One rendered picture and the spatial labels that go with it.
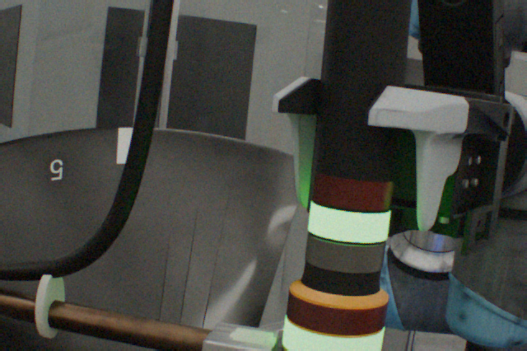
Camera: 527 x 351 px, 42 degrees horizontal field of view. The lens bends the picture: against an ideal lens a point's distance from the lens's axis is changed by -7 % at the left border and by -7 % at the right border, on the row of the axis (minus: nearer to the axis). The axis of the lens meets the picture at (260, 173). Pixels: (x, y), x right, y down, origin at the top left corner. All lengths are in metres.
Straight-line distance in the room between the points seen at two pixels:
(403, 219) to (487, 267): 0.18
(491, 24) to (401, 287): 0.63
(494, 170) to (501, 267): 0.16
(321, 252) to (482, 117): 0.09
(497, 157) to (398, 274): 0.60
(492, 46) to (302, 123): 0.13
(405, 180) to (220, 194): 0.12
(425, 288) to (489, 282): 0.43
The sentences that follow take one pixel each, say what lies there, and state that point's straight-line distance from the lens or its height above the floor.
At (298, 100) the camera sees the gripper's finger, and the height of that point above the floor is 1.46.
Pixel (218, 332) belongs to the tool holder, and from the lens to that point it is 0.33.
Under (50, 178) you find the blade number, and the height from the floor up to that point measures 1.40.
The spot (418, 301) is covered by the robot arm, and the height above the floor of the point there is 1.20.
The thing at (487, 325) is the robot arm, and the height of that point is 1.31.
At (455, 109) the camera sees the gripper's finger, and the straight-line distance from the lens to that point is 0.30.
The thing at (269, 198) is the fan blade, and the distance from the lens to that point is 0.45.
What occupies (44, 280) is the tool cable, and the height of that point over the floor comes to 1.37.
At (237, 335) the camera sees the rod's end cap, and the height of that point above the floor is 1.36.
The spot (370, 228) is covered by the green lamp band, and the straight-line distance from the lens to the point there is 0.29.
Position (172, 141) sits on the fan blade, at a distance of 0.47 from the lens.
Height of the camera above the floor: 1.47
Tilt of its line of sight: 7 degrees down
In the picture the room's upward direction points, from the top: 6 degrees clockwise
